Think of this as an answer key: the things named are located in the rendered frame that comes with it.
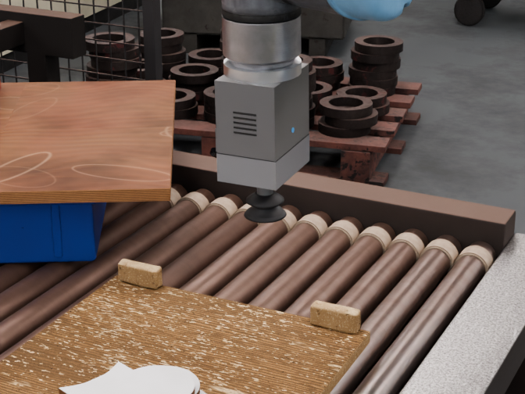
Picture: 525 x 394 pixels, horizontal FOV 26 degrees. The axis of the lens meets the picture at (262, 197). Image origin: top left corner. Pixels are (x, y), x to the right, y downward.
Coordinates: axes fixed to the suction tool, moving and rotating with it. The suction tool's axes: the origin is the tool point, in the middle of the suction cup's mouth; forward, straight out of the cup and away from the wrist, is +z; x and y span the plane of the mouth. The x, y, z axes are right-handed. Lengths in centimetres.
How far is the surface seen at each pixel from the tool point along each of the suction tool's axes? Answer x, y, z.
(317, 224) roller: -13, -45, 23
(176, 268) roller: -24.2, -23.1, 21.8
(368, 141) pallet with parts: -90, -286, 104
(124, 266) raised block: -26.2, -13.6, 17.4
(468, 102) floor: -82, -400, 124
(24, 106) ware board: -62, -43, 10
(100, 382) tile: -12.2, 13.9, 14.9
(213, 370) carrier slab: -6.3, 0.8, 19.5
